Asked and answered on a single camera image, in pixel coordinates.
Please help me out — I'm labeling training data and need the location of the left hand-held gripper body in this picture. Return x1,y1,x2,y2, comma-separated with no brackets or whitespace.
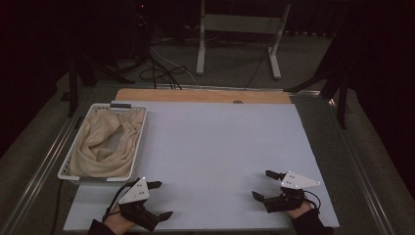
117,177,161,232

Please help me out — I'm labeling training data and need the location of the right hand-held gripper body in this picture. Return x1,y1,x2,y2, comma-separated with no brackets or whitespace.
262,170,322,214

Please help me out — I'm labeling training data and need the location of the person's right hand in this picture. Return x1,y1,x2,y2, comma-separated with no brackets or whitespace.
286,201,314,220

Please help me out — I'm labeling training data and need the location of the person's left hand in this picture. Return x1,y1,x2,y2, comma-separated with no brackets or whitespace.
103,209,137,235

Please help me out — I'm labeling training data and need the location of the white plastic basket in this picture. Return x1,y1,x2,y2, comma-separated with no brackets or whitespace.
57,102,149,183

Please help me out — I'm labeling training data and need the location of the beige cloth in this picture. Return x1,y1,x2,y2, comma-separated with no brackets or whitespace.
69,107,146,179

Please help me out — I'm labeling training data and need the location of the white table cover sheet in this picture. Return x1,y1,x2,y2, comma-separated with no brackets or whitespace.
63,100,341,233

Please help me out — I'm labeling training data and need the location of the black stand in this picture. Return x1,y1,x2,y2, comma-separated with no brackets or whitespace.
66,48,135,118
283,30,350,130

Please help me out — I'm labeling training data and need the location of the white metal stand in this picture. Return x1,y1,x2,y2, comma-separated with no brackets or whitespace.
195,0,293,80

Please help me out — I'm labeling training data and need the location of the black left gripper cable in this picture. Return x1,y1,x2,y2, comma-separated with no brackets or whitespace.
102,180,140,224

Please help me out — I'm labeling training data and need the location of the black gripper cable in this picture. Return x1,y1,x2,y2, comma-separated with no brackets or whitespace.
302,189,323,211
102,180,140,224

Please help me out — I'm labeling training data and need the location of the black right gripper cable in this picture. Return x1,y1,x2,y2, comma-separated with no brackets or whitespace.
302,189,323,211

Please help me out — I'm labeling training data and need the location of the aluminium frame rail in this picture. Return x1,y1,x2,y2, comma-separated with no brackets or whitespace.
321,94,396,235
0,85,96,235

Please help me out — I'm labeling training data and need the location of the thin black cable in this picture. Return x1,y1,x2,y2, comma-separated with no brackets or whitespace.
49,180,66,235

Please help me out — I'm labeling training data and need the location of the tangle of floor cables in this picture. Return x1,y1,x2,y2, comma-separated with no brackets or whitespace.
139,43,201,91

